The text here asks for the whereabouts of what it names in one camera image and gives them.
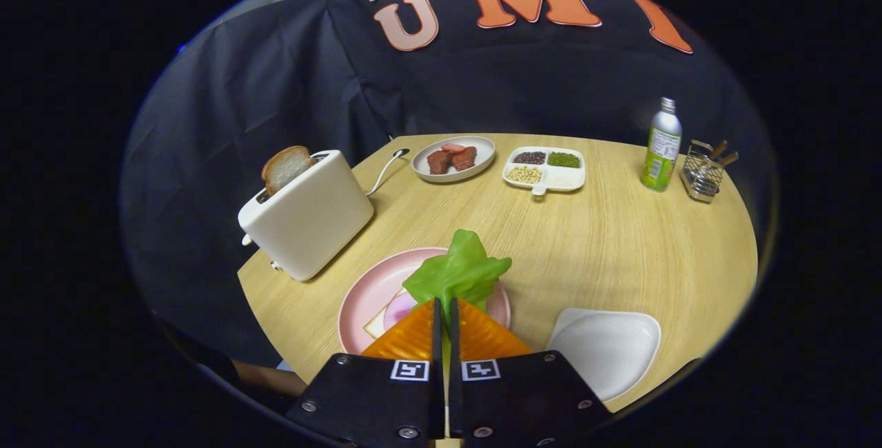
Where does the pink ham slice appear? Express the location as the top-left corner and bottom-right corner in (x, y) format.
(384, 293), (419, 328)

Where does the white bread slice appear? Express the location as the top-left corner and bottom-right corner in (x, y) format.
(363, 288), (421, 338)

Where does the white plate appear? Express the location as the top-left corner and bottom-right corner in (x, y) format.
(546, 307), (662, 403)

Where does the white toaster cable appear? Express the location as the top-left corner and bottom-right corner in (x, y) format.
(365, 149), (411, 197)

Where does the metal wire utensil holder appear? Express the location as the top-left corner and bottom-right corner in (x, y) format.
(680, 139), (739, 204)

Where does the white divided dish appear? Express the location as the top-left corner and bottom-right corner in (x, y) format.
(502, 146), (586, 196)

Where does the black backdrop cloth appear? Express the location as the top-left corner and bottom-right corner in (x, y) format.
(119, 0), (772, 366)

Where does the toasted bread slice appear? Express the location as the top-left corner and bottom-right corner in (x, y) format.
(261, 145), (318, 197)

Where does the green lettuce leaf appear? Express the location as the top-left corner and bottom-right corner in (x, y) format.
(402, 229), (513, 328)

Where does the silver bottle with green label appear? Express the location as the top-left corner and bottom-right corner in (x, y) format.
(640, 97), (683, 193)

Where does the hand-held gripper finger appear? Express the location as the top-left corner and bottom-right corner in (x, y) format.
(286, 298), (446, 448)
(448, 298), (614, 448)

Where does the white toaster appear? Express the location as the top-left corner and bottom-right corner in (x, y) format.
(238, 150), (375, 282)

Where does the pink round plate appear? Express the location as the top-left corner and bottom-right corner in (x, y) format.
(338, 247), (512, 356)

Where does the grey round plate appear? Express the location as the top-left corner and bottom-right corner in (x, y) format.
(411, 135), (497, 183)

